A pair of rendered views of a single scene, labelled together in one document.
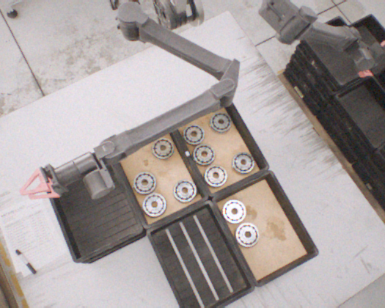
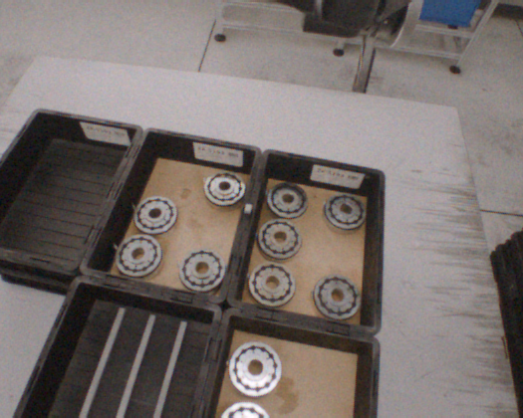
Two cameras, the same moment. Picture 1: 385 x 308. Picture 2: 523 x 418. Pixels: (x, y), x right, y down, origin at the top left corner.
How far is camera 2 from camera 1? 0.85 m
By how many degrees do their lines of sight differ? 21
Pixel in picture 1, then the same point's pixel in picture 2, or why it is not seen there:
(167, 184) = (187, 244)
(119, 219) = (77, 241)
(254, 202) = (307, 383)
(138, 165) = (172, 189)
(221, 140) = (327, 240)
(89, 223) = (38, 215)
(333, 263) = not seen: outside the picture
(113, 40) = not seen: hidden behind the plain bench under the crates
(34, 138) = (100, 98)
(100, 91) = (217, 96)
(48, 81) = not seen: hidden behind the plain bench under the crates
